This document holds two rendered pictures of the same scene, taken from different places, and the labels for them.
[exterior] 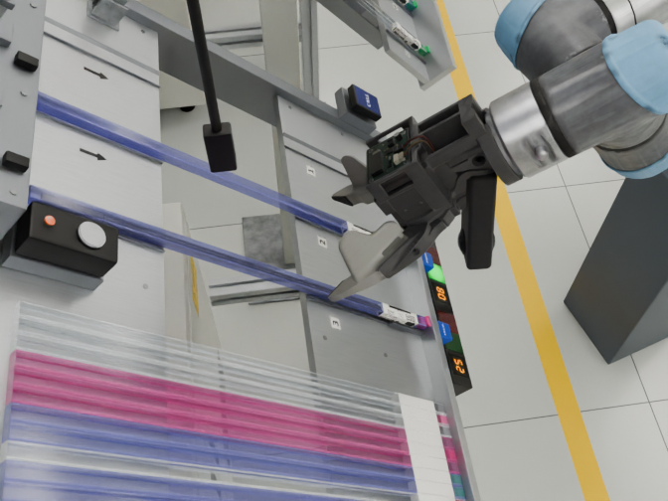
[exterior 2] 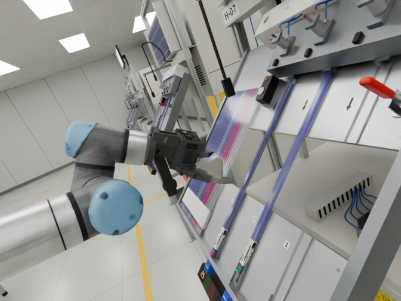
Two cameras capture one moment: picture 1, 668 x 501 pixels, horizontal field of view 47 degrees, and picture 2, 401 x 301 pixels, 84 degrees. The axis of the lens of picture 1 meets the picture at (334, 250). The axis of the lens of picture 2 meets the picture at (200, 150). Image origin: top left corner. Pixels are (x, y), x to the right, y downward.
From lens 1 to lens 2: 1.04 m
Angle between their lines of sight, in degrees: 106
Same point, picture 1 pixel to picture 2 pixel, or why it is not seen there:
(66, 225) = (265, 84)
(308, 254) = (252, 204)
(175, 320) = (342, 244)
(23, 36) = (321, 48)
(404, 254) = not seen: hidden behind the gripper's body
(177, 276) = not seen: hidden behind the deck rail
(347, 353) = (225, 200)
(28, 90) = (298, 58)
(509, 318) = not seen: outside the picture
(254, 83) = (362, 240)
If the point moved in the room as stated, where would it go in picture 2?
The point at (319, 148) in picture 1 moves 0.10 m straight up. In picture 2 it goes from (301, 273) to (286, 227)
